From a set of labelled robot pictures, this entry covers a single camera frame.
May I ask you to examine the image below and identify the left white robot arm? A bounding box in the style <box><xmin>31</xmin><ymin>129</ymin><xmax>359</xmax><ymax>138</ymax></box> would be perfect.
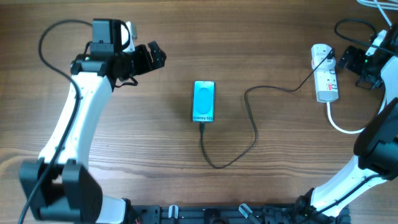
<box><xmin>19</xmin><ymin>19</ymin><xmax>167</xmax><ymax>223</ymax></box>

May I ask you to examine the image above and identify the white power strip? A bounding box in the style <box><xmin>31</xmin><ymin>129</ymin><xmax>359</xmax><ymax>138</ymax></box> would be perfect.
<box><xmin>311</xmin><ymin>44</ymin><xmax>338</xmax><ymax>103</ymax></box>

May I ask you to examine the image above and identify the white power strip cord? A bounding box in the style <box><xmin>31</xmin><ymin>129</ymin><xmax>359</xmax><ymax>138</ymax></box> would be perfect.
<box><xmin>326</xmin><ymin>0</ymin><xmax>392</xmax><ymax>135</ymax></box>

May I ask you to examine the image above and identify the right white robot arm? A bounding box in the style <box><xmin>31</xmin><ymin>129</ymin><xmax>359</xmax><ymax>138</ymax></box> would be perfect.
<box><xmin>290</xmin><ymin>24</ymin><xmax>397</xmax><ymax>223</ymax></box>

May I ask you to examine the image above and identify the white cables top corner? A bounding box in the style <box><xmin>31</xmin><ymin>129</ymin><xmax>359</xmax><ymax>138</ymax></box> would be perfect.
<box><xmin>356</xmin><ymin>0</ymin><xmax>398</xmax><ymax>11</ymax></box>

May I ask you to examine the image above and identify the black USB charging cable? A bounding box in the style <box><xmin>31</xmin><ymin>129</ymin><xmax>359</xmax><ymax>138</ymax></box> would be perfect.
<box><xmin>198</xmin><ymin>48</ymin><xmax>335</xmax><ymax>170</ymax></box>

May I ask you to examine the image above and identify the blue Galaxy smartphone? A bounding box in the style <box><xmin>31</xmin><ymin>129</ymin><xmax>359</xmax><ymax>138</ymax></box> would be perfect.
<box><xmin>192</xmin><ymin>80</ymin><xmax>215</xmax><ymax>123</ymax></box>

